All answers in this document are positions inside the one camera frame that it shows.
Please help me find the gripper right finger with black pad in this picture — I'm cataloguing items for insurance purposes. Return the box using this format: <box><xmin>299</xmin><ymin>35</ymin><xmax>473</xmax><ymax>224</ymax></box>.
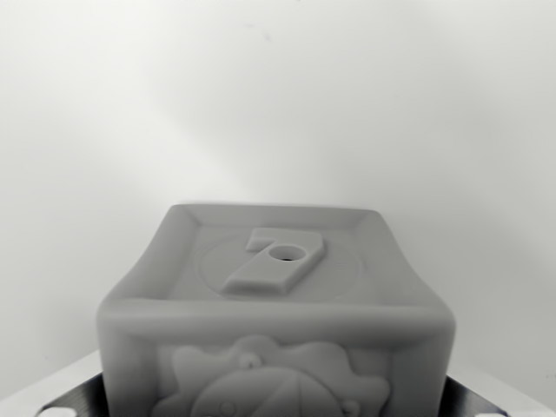
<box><xmin>441</xmin><ymin>354</ymin><xmax>556</xmax><ymax>417</ymax></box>

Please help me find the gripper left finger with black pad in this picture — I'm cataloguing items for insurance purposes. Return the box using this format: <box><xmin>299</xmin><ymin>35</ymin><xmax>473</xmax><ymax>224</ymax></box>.
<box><xmin>0</xmin><ymin>349</ymin><xmax>108</xmax><ymax>417</ymax></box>

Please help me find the grey embossed number cube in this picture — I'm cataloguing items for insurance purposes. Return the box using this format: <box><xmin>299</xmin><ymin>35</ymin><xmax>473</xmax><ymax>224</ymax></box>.
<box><xmin>95</xmin><ymin>202</ymin><xmax>457</xmax><ymax>417</ymax></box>

